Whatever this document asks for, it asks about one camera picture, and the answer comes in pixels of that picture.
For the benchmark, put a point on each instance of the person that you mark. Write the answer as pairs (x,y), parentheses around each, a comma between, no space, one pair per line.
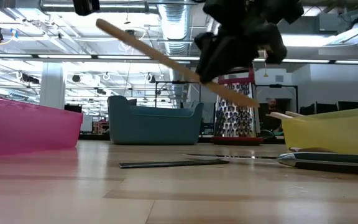
(272,115)

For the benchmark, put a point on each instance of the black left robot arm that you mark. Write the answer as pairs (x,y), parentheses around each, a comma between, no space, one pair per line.
(85,6)

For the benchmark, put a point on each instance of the dark grey knife sheath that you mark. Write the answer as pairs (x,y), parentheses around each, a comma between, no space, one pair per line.
(166,164)

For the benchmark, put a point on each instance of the yellow plastic tray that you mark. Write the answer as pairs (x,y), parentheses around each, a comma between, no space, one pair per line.
(331,133)

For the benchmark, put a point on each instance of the teal plastic bin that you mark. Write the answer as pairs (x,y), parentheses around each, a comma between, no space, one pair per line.
(154,124)

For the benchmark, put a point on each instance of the pink plastic tray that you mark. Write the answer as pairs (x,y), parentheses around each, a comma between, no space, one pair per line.
(26,127)

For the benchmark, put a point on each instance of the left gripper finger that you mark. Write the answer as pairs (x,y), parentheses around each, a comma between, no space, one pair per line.
(238,53)
(210,65)

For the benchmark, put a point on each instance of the silver round ventilation duct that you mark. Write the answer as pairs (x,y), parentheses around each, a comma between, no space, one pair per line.
(174,25)

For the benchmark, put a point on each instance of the white pillar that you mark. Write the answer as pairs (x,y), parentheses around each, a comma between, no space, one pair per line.
(53,90)

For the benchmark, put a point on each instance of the black monitor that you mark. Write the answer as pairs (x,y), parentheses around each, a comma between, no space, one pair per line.
(326,108)
(306,109)
(350,105)

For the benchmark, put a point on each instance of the wooden fork spatula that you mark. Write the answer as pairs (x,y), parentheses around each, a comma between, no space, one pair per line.
(154,53)

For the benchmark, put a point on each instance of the long ceiling light strip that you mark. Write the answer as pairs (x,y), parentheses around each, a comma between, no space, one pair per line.
(64,56)

